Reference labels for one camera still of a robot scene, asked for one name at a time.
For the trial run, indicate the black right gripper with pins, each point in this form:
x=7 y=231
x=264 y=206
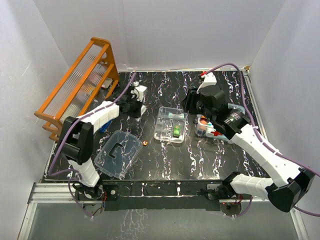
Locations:
x=188 y=103

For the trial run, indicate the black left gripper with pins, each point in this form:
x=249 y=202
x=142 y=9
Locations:
x=137 y=114

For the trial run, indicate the white bandage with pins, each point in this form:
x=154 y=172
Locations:
x=176 y=116
x=142 y=111

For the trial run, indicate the brown bottle orange cap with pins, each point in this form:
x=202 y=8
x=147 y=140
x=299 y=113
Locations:
x=203 y=120

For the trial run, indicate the clear medicine kit box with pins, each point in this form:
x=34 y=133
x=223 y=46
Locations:
x=208 y=130

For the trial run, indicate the clear compartment organizer tray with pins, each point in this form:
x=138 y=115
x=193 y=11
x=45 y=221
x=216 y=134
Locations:
x=164 y=125

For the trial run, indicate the green medicine carton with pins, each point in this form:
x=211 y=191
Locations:
x=176 y=131

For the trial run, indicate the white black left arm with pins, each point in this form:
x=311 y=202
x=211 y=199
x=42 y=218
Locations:
x=77 y=135

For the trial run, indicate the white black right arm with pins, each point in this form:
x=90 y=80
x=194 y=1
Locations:
x=286 y=183

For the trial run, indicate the blue stapler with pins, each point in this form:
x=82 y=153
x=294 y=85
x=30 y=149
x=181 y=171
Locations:
x=105 y=127

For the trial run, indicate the orange wooden rack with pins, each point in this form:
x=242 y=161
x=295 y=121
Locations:
x=94 y=67

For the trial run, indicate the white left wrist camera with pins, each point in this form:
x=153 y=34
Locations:
x=139 y=91

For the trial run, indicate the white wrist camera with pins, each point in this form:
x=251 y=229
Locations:
x=208 y=79
x=139 y=91

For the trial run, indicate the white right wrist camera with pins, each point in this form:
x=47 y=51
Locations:
x=208 y=79

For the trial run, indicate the clear kit lid black handle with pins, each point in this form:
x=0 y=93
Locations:
x=118 y=154

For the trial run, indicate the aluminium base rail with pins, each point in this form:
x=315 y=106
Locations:
x=112 y=190

